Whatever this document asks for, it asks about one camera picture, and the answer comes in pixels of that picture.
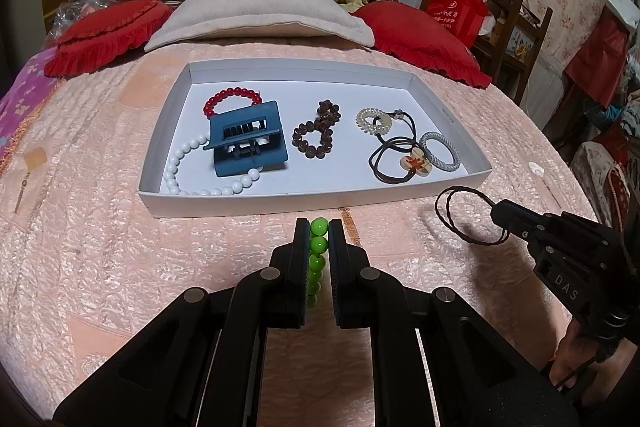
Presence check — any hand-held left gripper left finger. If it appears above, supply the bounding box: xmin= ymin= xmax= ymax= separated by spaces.
xmin=52 ymin=217 xmax=313 ymax=427

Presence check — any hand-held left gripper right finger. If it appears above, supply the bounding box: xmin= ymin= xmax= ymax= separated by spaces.
xmin=327 ymin=219 xmax=576 ymax=427

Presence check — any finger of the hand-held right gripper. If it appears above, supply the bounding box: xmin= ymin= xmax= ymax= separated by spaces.
xmin=490 ymin=199 xmax=549 ymax=243

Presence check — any green bead bracelet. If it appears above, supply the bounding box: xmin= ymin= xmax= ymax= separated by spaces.
xmin=306 ymin=218 xmax=331 ymax=308

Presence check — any black cord hair tie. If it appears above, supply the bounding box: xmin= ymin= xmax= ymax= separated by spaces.
xmin=435 ymin=187 xmax=506 ymax=240

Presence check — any white cardboard tray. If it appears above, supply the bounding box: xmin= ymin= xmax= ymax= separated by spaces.
xmin=137 ymin=59 xmax=493 ymax=219

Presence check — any blue hair claw clip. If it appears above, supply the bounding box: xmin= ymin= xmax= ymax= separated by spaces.
xmin=202 ymin=99 xmax=291 ymax=180

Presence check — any dark brown bead bracelet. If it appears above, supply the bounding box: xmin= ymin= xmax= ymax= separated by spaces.
xmin=292 ymin=101 xmax=342 ymax=158

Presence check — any flower charm hair tie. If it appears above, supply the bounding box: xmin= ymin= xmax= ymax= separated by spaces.
xmin=368 ymin=139 xmax=432 ymax=184

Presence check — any clear spiral hair tie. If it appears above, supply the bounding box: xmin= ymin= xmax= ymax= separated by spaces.
xmin=356 ymin=107 xmax=393 ymax=136

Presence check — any red bead bracelet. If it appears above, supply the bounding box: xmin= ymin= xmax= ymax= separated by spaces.
xmin=203 ymin=88 xmax=263 ymax=118

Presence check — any person's right hand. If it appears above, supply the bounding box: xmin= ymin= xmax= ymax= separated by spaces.
xmin=550 ymin=319 xmax=603 ymax=390

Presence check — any wooden chair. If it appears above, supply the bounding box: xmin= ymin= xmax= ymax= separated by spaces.
xmin=455 ymin=0 xmax=553 ymax=108

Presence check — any red ruffled cushion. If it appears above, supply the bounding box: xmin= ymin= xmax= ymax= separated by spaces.
xmin=44 ymin=0 xmax=175 ymax=78
xmin=350 ymin=1 xmax=493 ymax=88

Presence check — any red shopping bag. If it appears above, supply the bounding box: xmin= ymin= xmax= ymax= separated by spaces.
xmin=426 ymin=0 xmax=490 ymax=48

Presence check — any beige pillow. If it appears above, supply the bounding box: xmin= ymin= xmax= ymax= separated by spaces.
xmin=145 ymin=0 xmax=376 ymax=52

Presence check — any purple flower blanket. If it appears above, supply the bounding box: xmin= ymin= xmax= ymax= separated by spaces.
xmin=0 ymin=47 xmax=66 ymax=162

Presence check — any clear plastic bag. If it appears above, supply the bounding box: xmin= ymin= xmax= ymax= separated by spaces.
xmin=50 ymin=0 xmax=116 ymax=42

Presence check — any grey braided bracelet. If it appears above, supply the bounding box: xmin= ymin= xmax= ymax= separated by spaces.
xmin=417 ymin=132 xmax=461 ymax=172

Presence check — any white bead bracelet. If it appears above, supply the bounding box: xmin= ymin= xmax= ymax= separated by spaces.
xmin=163 ymin=132 xmax=262 ymax=198

